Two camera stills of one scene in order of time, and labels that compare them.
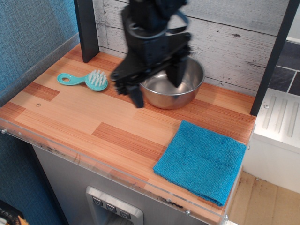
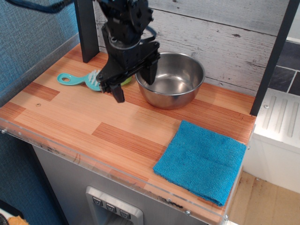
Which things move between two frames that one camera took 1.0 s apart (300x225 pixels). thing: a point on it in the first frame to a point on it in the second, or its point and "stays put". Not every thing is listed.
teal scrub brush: [96, 80] stays put
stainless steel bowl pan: [160, 92] stays put
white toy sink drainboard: [273, 153] stays put
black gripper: [151, 49] to [122, 63]
